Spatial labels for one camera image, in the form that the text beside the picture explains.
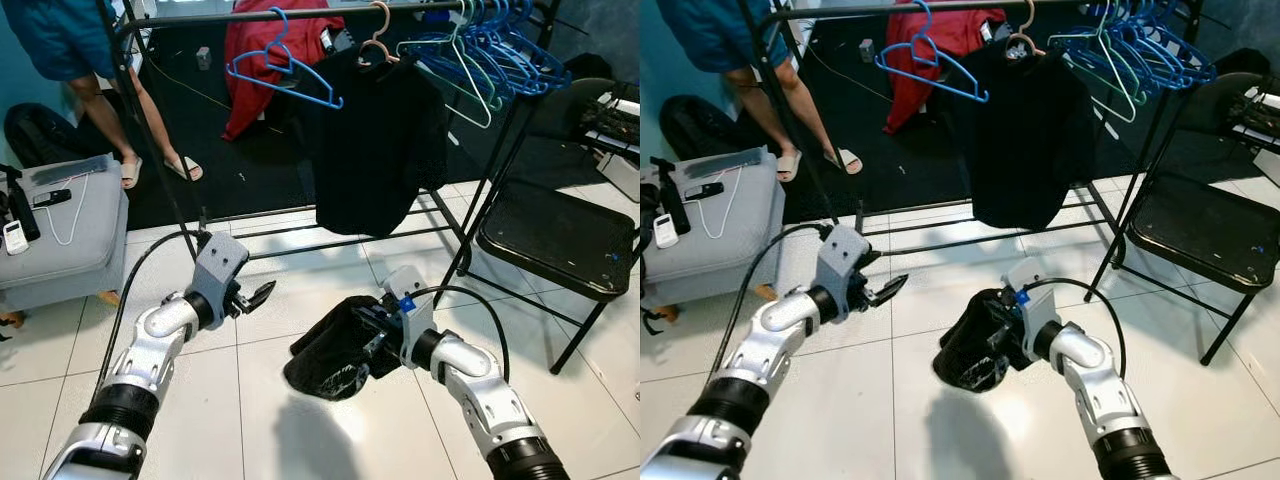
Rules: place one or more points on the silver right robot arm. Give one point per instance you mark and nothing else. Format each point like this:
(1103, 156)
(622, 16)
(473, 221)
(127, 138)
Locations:
(470, 390)
(1100, 390)

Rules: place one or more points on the white remote control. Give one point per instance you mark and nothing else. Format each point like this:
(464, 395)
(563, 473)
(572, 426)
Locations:
(666, 231)
(15, 238)

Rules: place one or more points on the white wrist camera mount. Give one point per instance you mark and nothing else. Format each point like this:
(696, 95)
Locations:
(412, 335)
(220, 265)
(845, 255)
(1040, 325)

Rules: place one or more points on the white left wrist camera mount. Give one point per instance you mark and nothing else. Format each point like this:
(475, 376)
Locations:
(845, 255)
(220, 265)

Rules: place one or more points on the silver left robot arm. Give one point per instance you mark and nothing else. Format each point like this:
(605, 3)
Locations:
(770, 340)
(150, 340)

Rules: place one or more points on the small grey box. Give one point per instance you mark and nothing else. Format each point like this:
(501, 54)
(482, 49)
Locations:
(203, 58)
(867, 50)

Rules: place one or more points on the black folding chair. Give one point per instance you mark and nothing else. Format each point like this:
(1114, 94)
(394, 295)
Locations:
(555, 235)
(1200, 225)

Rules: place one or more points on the black phone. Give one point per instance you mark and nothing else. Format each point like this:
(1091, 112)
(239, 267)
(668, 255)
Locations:
(703, 191)
(52, 197)

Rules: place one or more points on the plain black t-shirt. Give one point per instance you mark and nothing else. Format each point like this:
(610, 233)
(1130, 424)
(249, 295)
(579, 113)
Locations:
(1025, 150)
(375, 150)

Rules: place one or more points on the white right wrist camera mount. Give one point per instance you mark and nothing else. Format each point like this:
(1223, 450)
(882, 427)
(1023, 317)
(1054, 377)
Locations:
(412, 335)
(1040, 325)

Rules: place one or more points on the black white machine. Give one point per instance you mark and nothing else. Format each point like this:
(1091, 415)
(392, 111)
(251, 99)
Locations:
(338, 42)
(995, 32)

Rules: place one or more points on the black handheld device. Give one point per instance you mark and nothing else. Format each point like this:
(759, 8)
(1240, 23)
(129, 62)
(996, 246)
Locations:
(672, 200)
(20, 205)

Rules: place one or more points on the black metal clothes rack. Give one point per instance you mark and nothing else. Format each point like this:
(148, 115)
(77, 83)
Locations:
(880, 8)
(300, 14)

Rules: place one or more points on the black printed t-shirt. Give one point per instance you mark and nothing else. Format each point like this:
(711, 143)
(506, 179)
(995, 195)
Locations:
(965, 345)
(320, 355)

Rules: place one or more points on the black backpack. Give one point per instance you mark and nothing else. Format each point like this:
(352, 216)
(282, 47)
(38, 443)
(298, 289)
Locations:
(700, 130)
(50, 135)

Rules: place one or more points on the person in teal shorts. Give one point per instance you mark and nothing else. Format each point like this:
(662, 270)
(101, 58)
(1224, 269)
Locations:
(715, 35)
(60, 40)

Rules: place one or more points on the red cloth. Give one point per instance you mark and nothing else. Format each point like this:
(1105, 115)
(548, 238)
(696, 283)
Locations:
(245, 115)
(905, 105)

